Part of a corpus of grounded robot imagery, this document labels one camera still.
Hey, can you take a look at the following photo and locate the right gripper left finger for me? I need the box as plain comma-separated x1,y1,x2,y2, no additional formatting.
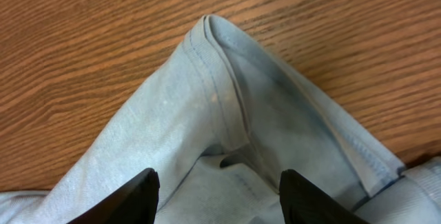
70,168,160,224

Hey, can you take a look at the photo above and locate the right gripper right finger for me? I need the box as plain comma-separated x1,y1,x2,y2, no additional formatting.
279,169,367,224

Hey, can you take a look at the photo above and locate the light blue t-shirt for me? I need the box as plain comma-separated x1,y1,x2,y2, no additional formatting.
1,15,440,223

